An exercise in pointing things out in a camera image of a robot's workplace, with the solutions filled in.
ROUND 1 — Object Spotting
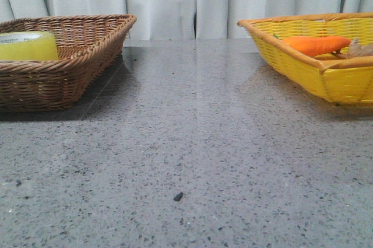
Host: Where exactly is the yellow tape roll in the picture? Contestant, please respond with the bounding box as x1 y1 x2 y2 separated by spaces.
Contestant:
1 31 59 61

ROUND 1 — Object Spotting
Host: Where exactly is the brown ginger root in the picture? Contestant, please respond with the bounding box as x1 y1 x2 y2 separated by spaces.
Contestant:
332 39 372 59

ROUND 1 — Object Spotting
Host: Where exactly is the brown wicker basket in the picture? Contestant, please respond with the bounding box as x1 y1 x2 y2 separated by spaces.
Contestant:
1 14 137 112

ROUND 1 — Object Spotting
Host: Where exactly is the yellow wicker basket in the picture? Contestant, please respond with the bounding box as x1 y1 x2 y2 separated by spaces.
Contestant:
237 12 372 104

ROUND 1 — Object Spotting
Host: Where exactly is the orange toy carrot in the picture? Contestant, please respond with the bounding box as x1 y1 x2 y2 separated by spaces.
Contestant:
272 32 352 57

